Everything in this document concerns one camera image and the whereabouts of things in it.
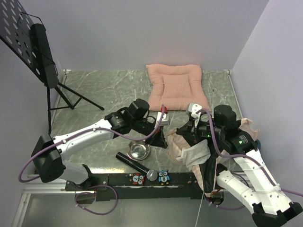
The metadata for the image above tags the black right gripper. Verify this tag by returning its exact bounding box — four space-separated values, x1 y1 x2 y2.
176 117 224 143

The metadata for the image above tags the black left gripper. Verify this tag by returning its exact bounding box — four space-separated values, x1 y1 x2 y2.
132 119 167 149

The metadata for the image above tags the pink striped pet tent fabric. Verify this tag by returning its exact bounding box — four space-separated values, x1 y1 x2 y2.
164 117 261 198

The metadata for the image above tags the white fibreglass tent pole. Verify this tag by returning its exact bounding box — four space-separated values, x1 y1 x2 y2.
195 192 205 227

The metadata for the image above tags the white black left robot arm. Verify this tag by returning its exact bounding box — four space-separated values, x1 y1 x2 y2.
31 99 169 190

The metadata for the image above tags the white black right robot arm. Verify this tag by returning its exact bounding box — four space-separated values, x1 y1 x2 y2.
177 103 303 227

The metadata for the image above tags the steel pet bowl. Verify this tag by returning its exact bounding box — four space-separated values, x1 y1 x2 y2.
127 140 150 161

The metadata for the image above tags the pink pet cushion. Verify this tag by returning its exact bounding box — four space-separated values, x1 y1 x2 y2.
146 64 211 111

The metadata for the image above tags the teal pet feeder toy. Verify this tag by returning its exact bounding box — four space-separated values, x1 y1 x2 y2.
255 140 261 149

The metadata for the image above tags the black handheld microphone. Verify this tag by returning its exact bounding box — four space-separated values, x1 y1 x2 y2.
116 152 158 181

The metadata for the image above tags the blue owl number tile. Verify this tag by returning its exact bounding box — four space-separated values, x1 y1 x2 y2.
158 170 170 185

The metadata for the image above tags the red owl number tile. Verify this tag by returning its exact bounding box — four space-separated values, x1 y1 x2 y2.
130 173 145 186

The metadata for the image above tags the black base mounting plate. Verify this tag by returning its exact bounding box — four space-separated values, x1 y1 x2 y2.
65 172 206 202

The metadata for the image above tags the black music stand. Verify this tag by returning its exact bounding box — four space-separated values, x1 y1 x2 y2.
0 0 104 133

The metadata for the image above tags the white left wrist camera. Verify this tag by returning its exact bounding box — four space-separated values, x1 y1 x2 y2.
156 106 170 126

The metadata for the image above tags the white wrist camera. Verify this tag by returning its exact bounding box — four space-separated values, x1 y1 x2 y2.
186 103 202 127
156 106 170 126

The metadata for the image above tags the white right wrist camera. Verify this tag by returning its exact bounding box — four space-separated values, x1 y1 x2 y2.
186 103 202 127

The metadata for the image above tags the aluminium frame rail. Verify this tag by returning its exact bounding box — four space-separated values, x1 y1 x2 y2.
21 182 69 194

